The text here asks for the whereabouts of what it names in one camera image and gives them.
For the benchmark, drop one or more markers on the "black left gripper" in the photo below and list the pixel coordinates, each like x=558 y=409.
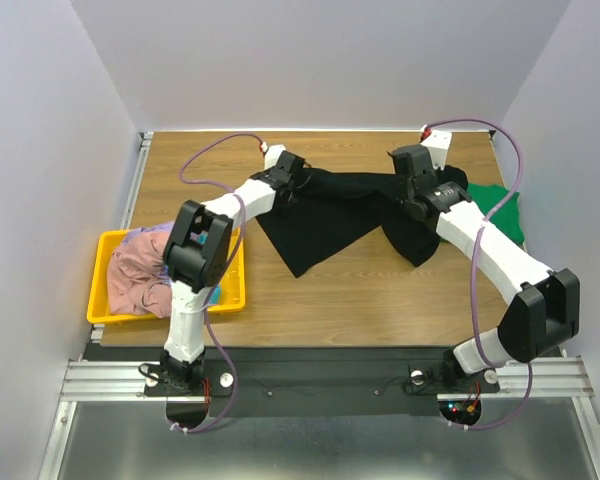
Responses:
x=266 y=173

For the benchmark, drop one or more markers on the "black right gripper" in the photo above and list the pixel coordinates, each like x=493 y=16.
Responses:
x=402 y=195

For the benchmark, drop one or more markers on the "black t shirt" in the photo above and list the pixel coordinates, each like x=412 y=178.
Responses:
x=329 y=211

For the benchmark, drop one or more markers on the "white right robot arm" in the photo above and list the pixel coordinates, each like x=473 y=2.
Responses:
x=543 y=304

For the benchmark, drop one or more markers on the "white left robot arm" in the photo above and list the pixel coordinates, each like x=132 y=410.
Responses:
x=197 y=252

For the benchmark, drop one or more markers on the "green folded t shirt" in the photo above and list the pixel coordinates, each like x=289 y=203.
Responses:
x=507 y=218

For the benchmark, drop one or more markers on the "yellow plastic bin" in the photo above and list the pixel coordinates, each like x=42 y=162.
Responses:
x=233 y=285

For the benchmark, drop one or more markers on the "lavender t shirt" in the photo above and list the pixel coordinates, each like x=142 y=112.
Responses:
x=133 y=233

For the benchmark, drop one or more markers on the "teal t shirt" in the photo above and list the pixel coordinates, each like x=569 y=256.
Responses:
x=215 y=296

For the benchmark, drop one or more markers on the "pink t shirt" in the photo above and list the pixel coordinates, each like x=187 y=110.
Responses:
x=137 y=279

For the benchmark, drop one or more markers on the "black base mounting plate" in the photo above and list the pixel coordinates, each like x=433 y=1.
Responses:
x=314 y=382

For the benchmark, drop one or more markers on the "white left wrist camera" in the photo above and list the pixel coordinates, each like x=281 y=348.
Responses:
x=271 y=154

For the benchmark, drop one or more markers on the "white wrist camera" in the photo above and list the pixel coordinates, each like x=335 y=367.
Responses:
x=438 y=143
x=271 y=154

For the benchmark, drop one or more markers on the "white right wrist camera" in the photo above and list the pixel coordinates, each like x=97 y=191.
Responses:
x=438 y=143

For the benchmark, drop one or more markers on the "aluminium frame rail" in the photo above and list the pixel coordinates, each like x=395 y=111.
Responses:
x=553 y=377

